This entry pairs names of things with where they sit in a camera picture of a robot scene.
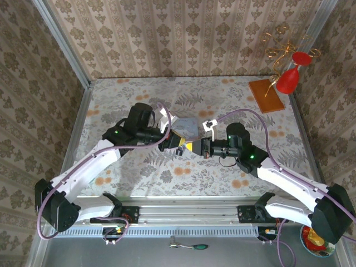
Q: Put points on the cartoon print tin box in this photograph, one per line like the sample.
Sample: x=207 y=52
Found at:
x=189 y=126

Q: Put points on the floral table mat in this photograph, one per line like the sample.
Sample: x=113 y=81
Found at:
x=180 y=94

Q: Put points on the orange wooden board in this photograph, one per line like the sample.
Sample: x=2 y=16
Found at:
x=265 y=96

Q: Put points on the red goblet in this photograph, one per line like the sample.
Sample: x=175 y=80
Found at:
x=287 y=80

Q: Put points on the small electronics board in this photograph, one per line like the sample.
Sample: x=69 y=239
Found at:
x=114 y=231

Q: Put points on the red and yellow wrapper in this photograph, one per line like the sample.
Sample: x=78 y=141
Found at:
x=313 y=239

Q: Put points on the patterned ceramic bowl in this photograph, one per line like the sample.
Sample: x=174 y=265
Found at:
x=320 y=251

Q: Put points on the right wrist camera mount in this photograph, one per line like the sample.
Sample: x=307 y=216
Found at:
x=209 y=128

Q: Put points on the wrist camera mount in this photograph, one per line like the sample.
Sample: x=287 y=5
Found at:
x=167 y=118
x=209 y=128

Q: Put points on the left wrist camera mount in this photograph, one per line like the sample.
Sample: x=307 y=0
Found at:
x=167 y=118

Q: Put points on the aluminium side rail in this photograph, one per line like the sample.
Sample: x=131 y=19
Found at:
x=80 y=119
x=301 y=125

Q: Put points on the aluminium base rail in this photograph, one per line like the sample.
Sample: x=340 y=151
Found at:
x=189 y=212

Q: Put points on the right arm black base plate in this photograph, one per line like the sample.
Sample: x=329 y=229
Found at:
x=246 y=214

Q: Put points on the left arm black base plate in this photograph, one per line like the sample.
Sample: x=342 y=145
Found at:
x=130 y=215

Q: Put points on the small metal bracket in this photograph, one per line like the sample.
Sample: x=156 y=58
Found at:
x=173 y=242

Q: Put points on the aluminium frame post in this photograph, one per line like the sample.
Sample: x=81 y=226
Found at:
x=64 y=44
x=320 y=19

